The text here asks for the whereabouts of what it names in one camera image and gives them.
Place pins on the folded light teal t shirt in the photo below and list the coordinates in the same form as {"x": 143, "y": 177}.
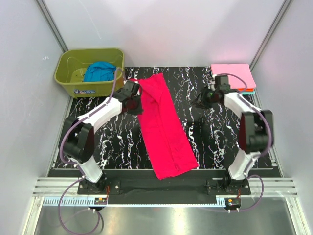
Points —
{"x": 248, "y": 93}

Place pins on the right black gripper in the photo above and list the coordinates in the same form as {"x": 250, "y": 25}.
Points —
{"x": 200, "y": 100}

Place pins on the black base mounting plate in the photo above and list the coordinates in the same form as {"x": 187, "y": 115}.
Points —
{"x": 194, "y": 188}

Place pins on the teal blue t shirt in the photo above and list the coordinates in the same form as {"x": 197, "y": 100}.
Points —
{"x": 100, "y": 72}

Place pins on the magenta t shirt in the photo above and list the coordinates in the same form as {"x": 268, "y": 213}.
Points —
{"x": 167, "y": 145}

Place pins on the white slotted cable duct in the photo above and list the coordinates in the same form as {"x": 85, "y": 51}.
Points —
{"x": 79, "y": 201}

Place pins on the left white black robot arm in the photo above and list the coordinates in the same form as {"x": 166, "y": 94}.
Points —
{"x": 77, "y": 142}

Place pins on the olive green plastic bin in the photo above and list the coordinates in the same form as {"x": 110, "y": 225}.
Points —
{"x": 73, "y": 64}

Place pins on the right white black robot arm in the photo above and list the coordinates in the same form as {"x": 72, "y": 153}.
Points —
{"x": 255, "y": 133}

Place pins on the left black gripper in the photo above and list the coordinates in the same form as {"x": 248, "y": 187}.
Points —
{"x": 139, "y": 110}

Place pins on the folded orange t shirt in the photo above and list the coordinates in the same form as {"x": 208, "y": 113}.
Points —
{"x": 246, "y": 90}

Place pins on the aluminium frame rail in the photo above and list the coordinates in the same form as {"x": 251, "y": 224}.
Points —
{"x": 50, "y": 186}

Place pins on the folded pink t shirt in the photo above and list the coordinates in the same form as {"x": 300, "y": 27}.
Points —
{"x": 240, "y": 70}

